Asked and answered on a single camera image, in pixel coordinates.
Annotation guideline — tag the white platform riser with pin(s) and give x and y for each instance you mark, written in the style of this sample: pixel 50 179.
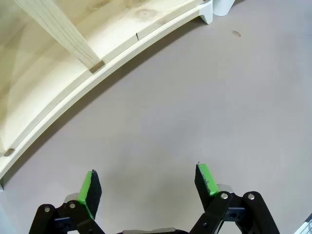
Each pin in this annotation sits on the white platform riser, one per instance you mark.
pixel 207 12
pixel 223 7

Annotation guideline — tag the light wooden four-compartment shelf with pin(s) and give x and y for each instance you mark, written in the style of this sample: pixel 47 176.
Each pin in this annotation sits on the light wooden four-compartment shelf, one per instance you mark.
pixel 73 48

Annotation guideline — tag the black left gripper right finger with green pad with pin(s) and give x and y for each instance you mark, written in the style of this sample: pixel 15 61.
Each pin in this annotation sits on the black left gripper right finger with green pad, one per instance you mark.
pixel 204 185

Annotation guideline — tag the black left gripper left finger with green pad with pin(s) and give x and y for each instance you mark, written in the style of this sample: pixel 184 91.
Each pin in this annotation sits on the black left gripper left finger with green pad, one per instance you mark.
pixel 91 192

